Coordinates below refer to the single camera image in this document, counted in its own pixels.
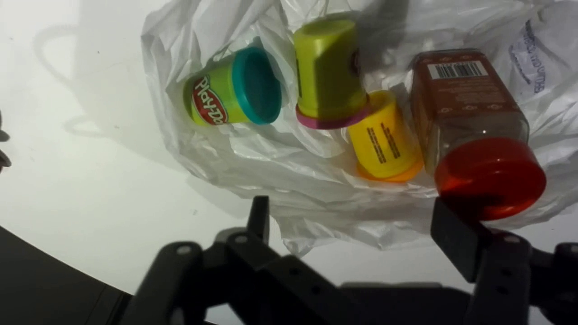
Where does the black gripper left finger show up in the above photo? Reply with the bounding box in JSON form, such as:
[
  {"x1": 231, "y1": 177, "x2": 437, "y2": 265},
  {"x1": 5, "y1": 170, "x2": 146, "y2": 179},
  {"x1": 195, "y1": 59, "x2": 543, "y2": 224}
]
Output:
[{"x1": 133, "y1": 197, "x2": 345, "y2": 325}]

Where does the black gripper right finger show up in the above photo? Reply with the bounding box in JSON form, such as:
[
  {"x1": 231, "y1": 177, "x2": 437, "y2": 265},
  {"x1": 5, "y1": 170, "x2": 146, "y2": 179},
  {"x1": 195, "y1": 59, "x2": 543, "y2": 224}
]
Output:
[{"x1": 429, "y1": 197, "x2": 578, "y2": 325}]

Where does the red-capped spice bottle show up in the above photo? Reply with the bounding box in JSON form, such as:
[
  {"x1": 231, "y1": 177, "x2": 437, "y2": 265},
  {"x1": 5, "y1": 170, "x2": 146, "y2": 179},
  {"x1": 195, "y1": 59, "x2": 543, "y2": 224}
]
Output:
[{"x1": 410, "y1": 49, "x2": 549, "y2": 222}]

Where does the teal-lidded green play-doh tub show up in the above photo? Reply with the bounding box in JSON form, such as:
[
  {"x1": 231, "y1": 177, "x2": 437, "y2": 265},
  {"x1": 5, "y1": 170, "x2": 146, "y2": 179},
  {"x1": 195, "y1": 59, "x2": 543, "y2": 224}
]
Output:
[{"x1": 182, "y1": 43, "x2": 283, "y2": 128}]

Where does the small yellow play-doh tub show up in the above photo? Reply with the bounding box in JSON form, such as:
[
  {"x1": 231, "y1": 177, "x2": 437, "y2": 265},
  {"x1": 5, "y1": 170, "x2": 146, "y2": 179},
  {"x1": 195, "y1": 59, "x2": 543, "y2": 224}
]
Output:
[{"x1": 346, "y1": 88, "x2": 424, "y2": 182}]

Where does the pink-lidded lime play-doh tub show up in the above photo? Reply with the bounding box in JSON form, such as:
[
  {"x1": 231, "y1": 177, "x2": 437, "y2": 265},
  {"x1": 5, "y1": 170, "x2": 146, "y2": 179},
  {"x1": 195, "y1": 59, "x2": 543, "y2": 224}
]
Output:
[{"x1": 290, "y1": 14, "x2": 370, "y2": 132}]

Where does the translucent white plastic bag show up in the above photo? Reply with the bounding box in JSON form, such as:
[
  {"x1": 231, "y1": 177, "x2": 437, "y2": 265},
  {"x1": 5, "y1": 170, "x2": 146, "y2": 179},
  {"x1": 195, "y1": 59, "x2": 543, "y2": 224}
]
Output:
[{"x1": 140, "y1": 0, "x2": 578, "y2": 251}]

